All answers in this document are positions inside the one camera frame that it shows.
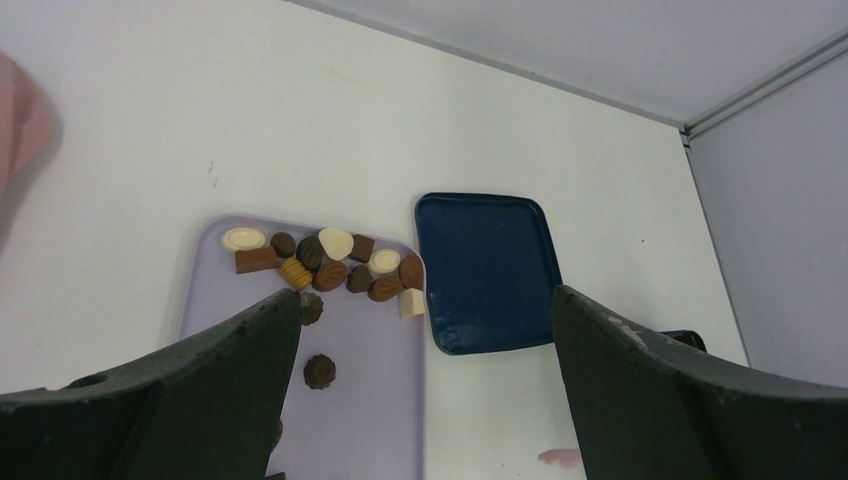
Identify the caramel ridged chocolate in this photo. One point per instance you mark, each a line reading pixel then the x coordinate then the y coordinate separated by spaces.
pixel 295 274

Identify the white swirl chocolate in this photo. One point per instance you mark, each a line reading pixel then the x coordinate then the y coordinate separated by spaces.
pixel 384 261

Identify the dark ribbed chocolate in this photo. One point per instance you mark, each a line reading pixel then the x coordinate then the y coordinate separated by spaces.
pixel 310 253

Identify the brown bar chocolate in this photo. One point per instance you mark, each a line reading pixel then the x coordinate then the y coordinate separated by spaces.
pixel 259 259

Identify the dark fluted chocolate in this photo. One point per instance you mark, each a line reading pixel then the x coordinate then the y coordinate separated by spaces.
pixel 311 307
pixel 319 372

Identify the dark fluted chocolate lower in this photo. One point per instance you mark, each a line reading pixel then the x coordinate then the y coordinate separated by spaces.
pixel 319 372

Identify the lilac tray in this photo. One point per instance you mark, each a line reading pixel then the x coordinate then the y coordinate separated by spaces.
pixel 370 422

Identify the dark fluted chocolate upper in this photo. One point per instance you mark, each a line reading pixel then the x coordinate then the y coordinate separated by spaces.
pixel 311 307

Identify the dark round chocolate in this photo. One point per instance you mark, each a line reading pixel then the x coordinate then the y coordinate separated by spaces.
pixel 283 244

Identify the brown oval chocolate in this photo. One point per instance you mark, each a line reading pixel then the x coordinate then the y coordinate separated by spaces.
pixel 411 272

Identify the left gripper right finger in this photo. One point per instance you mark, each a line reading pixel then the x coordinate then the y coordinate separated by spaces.
pixel 646 406

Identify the white heart chocolate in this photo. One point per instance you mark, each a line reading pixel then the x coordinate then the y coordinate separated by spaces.
pixel 336 243

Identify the pink cloth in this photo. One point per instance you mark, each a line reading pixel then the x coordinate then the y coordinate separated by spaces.
pixel 25 119

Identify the white oval chocolate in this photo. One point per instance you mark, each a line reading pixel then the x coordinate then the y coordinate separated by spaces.
pixel 242 239

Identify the dark blue box lid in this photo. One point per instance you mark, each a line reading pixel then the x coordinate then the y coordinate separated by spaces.
pixel 491 270

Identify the brown square chocolate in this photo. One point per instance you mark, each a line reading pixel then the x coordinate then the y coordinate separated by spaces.
pixel 362 249

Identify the brown leaf chocolate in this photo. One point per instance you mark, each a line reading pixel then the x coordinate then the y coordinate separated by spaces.
pixel 385 288
pixel 330 276

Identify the brown leaf chocolate lower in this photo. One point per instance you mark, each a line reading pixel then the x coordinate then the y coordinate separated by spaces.
pixel 385 288

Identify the white cube chocolate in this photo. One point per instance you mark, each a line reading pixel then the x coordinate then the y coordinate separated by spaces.
pixel 412 303

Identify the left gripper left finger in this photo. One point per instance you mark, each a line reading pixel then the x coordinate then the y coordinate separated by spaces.
pixel 206 407

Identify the dark small chocolate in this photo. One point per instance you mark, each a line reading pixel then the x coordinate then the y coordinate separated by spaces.
pixel 359 279

